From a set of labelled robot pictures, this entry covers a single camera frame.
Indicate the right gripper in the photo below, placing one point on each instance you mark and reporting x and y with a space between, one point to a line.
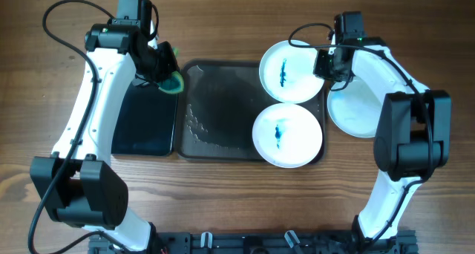
320 70

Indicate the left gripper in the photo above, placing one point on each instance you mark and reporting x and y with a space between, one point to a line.
169 62

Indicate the green yellow sponge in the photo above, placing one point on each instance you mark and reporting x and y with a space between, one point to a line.
170 80

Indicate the white plate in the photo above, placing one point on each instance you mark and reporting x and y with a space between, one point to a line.
286 72
287 135
355 109

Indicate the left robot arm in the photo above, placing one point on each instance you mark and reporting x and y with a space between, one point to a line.
76 183

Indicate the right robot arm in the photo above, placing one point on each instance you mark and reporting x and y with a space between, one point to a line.
413 134

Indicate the black water basin tray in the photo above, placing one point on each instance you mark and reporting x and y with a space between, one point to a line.
145 125

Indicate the dark grey serving tray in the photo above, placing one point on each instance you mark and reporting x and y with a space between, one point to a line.
217 109

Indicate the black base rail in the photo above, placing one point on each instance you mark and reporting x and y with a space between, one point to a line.
336 241

